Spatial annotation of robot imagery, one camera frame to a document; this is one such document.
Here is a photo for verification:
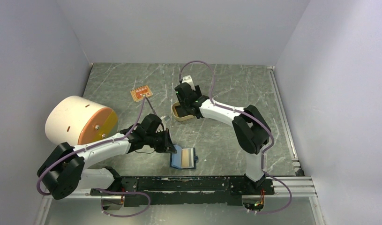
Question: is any aluminium frame rail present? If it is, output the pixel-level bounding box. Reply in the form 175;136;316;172
35;176;325;225

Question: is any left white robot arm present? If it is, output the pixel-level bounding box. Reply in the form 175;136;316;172
37;114;177;200

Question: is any beige oval card tray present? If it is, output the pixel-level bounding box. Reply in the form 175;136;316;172
172;102;194;121

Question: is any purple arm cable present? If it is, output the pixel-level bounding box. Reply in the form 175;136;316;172
180;60;293;216
37;95;157;195

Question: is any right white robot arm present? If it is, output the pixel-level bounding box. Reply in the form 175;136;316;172
174;82;273;194

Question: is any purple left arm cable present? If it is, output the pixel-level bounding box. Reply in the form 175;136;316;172
37;95;157;195

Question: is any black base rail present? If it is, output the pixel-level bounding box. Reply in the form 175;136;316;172
90;172;275;207

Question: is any gold credit card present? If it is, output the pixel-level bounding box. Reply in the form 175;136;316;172
181;148;195;169

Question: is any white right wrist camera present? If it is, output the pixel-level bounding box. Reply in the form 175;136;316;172
181;75;195;90

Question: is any large white cylinder roll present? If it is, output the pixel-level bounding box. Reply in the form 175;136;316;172
45;96;118;146

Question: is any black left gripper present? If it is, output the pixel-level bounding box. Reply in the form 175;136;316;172
145;127;177;153

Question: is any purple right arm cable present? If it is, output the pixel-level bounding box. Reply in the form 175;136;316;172
180;60;293;216

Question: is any blue leather card holder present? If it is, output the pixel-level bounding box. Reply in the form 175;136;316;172
169;145;199;170

